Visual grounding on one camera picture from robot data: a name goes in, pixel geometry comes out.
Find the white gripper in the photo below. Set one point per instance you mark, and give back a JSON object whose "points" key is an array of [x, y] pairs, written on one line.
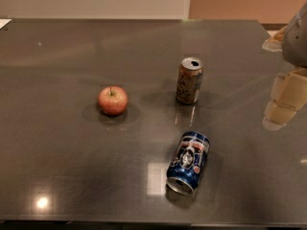
{"points": [[295, 47]]}

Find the blue pepsi can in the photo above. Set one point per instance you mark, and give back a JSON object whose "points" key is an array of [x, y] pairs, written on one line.
{"points": [[184, 171]]}

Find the orange brown soda can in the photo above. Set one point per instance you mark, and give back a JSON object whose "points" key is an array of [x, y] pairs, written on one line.
{"points": [[189, 80]]}

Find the red apple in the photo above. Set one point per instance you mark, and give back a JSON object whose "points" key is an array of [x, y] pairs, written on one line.
{"points": [[113, 100]]}

